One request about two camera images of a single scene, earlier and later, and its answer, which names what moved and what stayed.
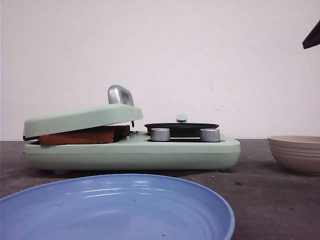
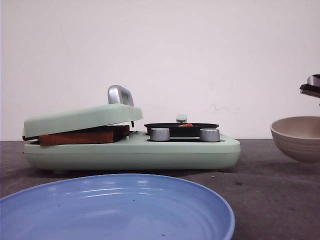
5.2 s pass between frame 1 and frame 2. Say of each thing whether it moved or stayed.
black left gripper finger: moved
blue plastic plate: stayed
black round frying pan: stayed
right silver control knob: stayed
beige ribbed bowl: moved
